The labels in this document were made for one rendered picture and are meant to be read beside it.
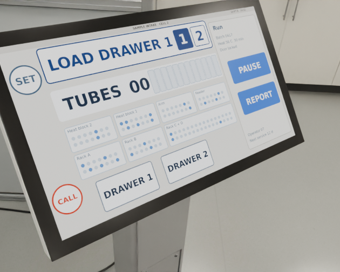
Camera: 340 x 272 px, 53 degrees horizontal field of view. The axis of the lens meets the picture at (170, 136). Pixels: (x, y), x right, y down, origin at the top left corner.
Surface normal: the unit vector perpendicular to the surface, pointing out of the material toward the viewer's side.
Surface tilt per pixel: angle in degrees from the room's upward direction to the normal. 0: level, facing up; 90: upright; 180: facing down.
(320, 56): 90
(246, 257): 0
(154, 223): 90
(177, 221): 90
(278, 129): 50
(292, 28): 90
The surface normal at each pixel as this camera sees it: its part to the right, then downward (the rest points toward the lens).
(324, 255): 0.05, -0.80
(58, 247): 0.46, -0.12
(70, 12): -0.01, 0.59
